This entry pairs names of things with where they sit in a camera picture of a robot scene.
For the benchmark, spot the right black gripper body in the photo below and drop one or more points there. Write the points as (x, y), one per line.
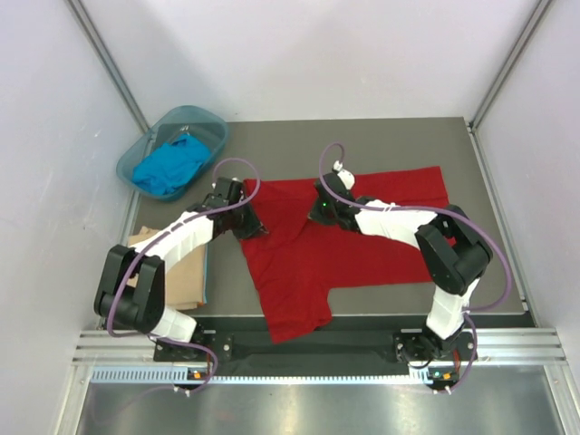
(323, 214)

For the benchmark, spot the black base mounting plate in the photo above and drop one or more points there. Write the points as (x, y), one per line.
(348, 345)

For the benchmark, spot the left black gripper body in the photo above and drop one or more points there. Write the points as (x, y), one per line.
(244, 222)

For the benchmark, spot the slotted cable duct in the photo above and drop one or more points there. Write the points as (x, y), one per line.
(192, 376)

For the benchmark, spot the folded tan t-shirt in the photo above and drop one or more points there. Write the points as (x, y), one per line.
(185, 274)

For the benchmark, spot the teal plastic basket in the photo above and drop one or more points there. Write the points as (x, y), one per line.
(201, 124)

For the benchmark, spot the red t-shirt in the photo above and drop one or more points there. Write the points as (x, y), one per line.
(298, 262)

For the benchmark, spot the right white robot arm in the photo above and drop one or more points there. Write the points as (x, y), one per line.
(456, 256)

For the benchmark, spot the aluminium frame rail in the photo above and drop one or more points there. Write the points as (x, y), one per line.
(519, 346)

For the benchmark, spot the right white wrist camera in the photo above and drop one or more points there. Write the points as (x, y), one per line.
(346, 177)

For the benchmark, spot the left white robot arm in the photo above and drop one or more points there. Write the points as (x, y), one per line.
(132, 288)

